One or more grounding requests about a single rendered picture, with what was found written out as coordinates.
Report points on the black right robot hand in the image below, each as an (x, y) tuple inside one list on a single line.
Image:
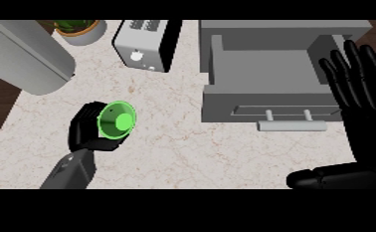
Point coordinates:
[(360, 136)]

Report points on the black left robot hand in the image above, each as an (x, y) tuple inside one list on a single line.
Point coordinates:
[(83, 129)]

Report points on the green cup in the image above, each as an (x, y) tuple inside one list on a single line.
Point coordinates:
[(120, 121)]

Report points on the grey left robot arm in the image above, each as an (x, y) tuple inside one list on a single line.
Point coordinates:
[(71, 171)]

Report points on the grey open drawer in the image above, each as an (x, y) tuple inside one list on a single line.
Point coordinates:
[(265, 68)]

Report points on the grey drawer front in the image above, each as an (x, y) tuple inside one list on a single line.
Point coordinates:
[(220, 106)]

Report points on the grey cylindrical appliance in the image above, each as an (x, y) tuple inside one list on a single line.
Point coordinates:
[(30, 56)]

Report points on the grey plant pot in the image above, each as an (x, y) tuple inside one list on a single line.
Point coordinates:
[(91, 35)]

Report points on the silver and black toaster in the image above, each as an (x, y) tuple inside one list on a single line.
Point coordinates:
[(142, 43)]

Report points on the green plant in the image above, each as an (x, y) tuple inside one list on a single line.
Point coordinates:
[(74, 24)]

